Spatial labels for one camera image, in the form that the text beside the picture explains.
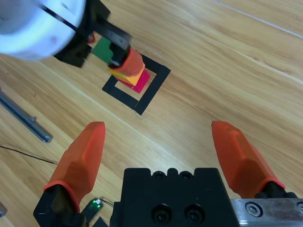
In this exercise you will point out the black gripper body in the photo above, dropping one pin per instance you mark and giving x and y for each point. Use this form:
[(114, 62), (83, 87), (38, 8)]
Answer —
[(71, 52)]

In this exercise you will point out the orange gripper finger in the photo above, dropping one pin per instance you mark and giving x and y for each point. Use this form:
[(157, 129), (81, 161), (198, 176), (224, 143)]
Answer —
[(132, 63), (241, 160), (80, 160), (91, 39)]

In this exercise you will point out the green wooden block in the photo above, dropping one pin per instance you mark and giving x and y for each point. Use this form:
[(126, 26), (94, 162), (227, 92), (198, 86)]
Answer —
[(101, 50)]

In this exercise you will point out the yellow wooden block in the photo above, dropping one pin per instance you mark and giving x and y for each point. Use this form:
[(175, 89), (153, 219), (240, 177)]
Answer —
[(132, 80)]

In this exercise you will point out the red wooden block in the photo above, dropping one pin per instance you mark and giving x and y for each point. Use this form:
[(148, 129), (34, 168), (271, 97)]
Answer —
[(141, 84)]

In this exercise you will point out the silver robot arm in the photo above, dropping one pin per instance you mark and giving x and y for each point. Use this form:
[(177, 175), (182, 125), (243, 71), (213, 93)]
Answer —
[(14, 14)]

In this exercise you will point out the black tape square outline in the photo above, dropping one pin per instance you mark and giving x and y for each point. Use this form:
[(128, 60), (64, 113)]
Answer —
[(155, 88)]

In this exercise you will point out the black board with green LED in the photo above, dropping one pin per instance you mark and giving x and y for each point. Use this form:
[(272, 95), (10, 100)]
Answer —
[(93, 209)]

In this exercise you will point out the aluminium rail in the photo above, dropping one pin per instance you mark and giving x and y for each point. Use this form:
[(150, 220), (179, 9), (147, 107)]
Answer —
[(23, 117)]

